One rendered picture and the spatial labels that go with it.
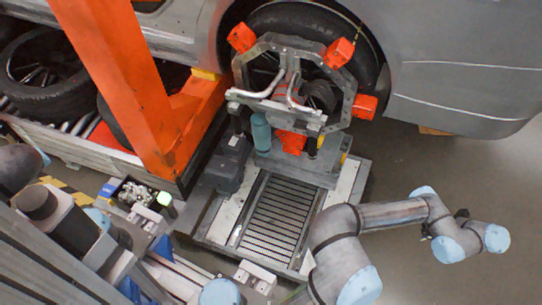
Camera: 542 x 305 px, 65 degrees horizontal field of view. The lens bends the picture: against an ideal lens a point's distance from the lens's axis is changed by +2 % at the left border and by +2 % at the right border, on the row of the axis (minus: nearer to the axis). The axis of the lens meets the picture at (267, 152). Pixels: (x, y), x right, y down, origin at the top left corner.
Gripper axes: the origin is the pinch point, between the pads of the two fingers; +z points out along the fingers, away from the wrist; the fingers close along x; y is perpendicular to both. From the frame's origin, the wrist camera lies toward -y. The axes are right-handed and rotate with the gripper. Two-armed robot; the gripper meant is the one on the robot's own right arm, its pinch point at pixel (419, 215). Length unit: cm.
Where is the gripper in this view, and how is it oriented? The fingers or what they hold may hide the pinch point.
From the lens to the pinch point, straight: 158.4
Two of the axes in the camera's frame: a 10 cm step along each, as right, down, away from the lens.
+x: 2.5, 9.6, 1.1
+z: -3.2, -0.2, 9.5
